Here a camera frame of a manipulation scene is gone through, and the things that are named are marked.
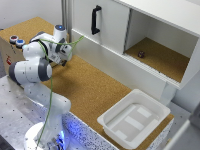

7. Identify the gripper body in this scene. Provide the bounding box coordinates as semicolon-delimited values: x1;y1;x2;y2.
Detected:
50;41;73;64

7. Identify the blue button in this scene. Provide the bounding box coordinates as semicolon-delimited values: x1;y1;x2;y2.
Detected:
15;38;26;50

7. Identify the red button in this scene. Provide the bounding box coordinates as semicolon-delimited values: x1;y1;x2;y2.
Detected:
9;34;20;45

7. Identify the white sliding door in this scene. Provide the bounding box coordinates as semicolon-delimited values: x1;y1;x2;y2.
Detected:
72;0;131;56

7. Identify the purple block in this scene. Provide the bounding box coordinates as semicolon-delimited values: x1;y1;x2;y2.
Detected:
138;50;146;59

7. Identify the white plastic box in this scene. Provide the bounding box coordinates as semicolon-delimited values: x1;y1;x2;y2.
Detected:
96;88;172;150

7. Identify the white cabinet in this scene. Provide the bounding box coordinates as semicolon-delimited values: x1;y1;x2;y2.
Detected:
68;0;200;107

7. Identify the black door handle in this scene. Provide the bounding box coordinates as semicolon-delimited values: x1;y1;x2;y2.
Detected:
90;4;103;36

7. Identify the green cable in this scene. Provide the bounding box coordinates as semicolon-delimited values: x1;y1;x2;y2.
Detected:
34;35;85;150

